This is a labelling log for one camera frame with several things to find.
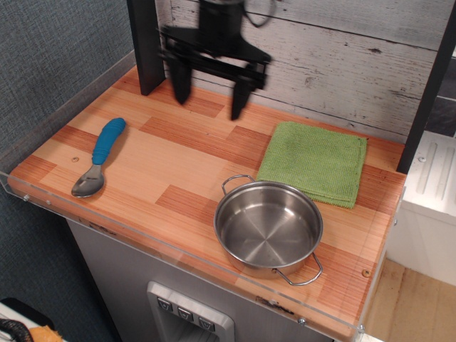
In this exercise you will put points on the orange plush object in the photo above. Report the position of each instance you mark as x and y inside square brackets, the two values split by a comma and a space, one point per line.
[45, 334]

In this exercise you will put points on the green towel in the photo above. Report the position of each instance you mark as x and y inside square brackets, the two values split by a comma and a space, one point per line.
[323, 164]

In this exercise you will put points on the dark left frame post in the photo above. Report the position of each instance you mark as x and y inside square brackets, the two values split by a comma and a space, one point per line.
[145, 31]

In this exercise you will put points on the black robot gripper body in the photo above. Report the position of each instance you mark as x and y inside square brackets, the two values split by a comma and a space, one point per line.
[216, 46]

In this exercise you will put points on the white toy sink counter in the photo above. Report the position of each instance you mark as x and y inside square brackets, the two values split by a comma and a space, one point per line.
[423, 234]

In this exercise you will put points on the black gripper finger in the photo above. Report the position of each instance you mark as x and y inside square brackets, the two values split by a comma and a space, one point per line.
[181, 79]
[241, 92]

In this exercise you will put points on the grey toy fridge cabinet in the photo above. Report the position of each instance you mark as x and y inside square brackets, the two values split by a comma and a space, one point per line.
[122, 273]

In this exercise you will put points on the silver dispenser button panel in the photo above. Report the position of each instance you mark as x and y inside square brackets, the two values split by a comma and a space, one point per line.
[181, 318]

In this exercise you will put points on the blue handled metal spoon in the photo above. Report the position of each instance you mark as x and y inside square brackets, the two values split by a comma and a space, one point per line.
[93, 180]

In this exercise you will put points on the dark frame post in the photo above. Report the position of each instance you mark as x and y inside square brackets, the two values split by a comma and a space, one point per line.
[145, 31]
[437, 74]

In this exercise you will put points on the stainless steel pot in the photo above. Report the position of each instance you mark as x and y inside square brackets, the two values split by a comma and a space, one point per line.
[268, 229]

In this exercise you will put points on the dark right frame post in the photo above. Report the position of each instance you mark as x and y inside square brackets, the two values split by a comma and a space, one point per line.
[437, 74]

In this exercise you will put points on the clear acrylic table guard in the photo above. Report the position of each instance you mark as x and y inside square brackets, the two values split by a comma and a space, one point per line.
[163, 181]

